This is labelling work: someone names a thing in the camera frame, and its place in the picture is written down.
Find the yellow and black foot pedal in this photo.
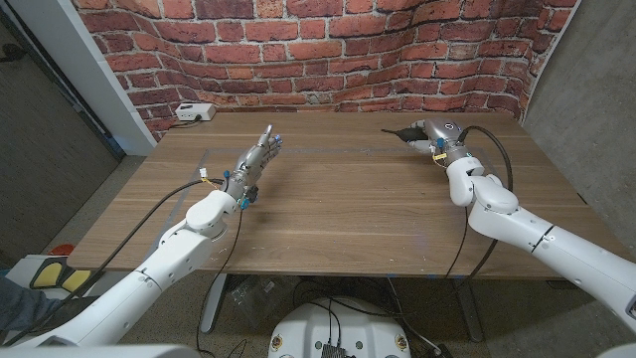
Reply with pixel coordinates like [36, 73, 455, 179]
[28, 261, 94, 295]

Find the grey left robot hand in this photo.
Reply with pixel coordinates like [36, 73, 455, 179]
[224, 123, 283, 202]

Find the clear plastic bag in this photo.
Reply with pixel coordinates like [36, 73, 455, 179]
[226, 275, 299, 324]

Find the black power cable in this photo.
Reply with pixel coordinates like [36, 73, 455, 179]
[168, 114, 204, 129]

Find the person's leg in jeans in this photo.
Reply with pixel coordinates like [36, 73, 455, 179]
[0, 275, 66, 332]

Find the white flat floor board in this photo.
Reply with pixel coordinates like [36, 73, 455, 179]
[3, 254, 120, 299]

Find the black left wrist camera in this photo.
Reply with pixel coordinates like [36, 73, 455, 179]
[238, 186, 259, 210]

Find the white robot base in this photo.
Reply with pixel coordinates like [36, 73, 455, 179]
[267, 296, 412, 358]

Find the grey tape rectangle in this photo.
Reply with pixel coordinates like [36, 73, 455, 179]
[143, 147, 553, 269]

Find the red brick print backdrop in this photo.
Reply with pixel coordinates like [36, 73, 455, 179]
[69, 0, 582, 145]

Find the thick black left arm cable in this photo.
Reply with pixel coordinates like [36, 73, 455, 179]
[2, 177, 226, 348]

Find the grey metal table leg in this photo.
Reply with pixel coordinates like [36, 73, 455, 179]
[200, 272, 229, 334]
[452, 277, 486, 343]

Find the white wall pillar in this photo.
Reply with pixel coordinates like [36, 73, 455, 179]
[7, 0, 158, 157]

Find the black rubber air blower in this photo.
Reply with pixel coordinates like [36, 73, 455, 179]
[381, 126, 428, 143]

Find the black cable across base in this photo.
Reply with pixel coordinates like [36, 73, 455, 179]
[297, 295, 411, 344]

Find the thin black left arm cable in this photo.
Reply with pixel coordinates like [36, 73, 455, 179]
[194, 207, 244, 358]

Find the white power socket box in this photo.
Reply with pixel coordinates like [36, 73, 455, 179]
[174, 102, 217, 122]

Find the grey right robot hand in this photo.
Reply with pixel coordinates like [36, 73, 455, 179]
[406, 117, 472, 167]

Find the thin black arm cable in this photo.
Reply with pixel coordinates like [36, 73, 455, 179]
[194, 207, 244, 358]
[444, 204, 470, 278]

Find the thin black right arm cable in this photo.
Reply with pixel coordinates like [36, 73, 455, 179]
[444, 204, 470, 278]

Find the black shoe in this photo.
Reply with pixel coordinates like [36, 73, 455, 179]
[47, 295, 100, 324]

